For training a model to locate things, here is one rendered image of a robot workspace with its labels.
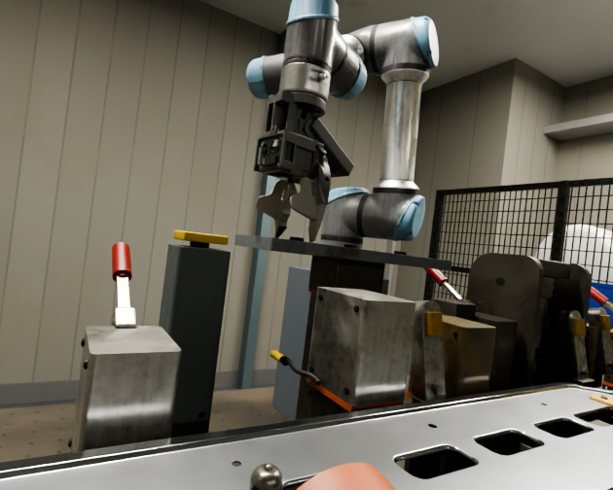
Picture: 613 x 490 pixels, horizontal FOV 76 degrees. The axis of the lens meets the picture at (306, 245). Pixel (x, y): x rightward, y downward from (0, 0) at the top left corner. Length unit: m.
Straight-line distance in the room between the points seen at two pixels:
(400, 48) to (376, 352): 0.78
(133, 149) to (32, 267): 0.97
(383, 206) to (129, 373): 0.76
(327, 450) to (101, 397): 0.18
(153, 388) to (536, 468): 0.32
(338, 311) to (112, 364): 0.25
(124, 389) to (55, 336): 2.67
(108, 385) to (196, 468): 0.09
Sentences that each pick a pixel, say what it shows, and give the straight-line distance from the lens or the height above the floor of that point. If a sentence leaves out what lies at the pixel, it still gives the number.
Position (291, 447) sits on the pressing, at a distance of 0.35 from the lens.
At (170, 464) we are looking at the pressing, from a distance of 0.32.
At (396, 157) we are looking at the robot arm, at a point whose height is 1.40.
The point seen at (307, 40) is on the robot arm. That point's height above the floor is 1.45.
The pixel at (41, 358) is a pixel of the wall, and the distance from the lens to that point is 3.06.
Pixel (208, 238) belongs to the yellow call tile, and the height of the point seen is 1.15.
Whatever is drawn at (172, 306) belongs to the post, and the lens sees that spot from 0.53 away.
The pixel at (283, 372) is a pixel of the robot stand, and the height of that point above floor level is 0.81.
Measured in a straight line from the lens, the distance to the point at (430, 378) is 0.54.
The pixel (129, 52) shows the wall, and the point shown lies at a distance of 3.15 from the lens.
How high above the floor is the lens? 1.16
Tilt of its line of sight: level
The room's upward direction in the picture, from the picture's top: 7 degrees clockwise
